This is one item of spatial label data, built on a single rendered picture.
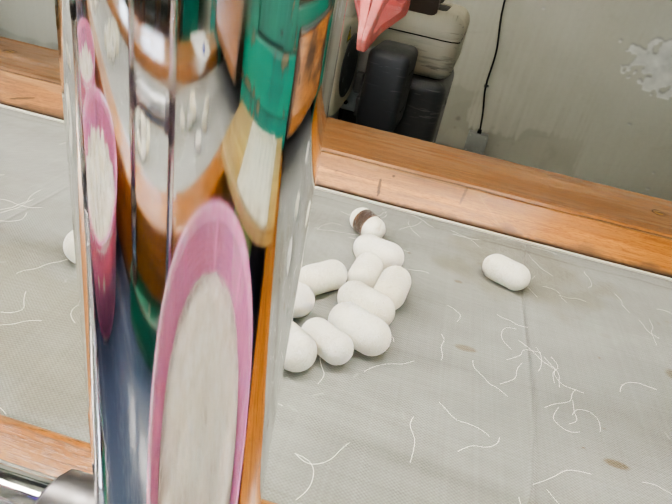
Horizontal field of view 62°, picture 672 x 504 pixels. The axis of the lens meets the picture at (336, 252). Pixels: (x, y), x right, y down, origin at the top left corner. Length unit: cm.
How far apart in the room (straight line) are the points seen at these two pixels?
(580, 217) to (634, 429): 21
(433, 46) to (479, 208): 72
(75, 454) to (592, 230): 40
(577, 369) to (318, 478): 17
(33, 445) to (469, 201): 36
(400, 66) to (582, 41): 139
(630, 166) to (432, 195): 204
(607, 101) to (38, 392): 226
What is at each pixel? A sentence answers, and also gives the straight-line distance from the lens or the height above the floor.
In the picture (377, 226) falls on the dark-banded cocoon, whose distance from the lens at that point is 39.
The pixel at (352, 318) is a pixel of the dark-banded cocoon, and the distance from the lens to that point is 29.
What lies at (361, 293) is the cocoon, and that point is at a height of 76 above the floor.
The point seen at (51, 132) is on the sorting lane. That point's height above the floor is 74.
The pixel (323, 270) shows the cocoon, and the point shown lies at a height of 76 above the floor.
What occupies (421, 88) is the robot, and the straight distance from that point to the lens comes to 118.
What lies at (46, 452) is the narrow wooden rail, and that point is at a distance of 22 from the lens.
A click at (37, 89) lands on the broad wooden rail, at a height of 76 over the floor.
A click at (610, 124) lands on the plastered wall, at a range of 241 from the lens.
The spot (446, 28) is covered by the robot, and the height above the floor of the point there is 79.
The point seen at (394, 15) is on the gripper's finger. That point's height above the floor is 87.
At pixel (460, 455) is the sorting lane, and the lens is 27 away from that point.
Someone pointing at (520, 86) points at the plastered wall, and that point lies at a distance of 235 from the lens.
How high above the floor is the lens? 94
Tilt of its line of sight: 31 degrees down
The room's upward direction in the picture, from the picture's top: 12 degrees clockwise
